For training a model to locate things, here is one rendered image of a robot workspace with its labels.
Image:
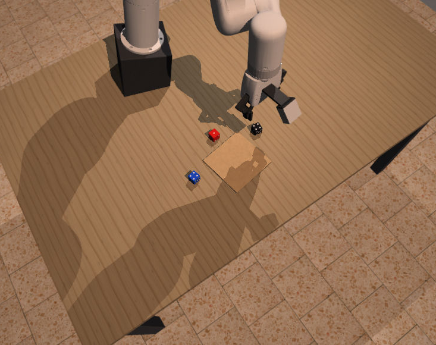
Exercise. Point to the black die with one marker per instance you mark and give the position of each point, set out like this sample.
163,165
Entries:
256,128

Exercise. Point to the red die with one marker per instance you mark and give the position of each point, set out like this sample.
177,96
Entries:
214,135

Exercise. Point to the tan mat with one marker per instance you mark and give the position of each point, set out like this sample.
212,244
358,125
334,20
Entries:
237,161

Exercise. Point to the blue die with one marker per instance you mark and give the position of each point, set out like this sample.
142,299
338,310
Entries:
194,177

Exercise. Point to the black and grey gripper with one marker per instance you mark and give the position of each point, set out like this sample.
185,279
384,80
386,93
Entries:
251,91

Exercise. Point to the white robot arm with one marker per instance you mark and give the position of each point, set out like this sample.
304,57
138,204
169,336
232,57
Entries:
267,34

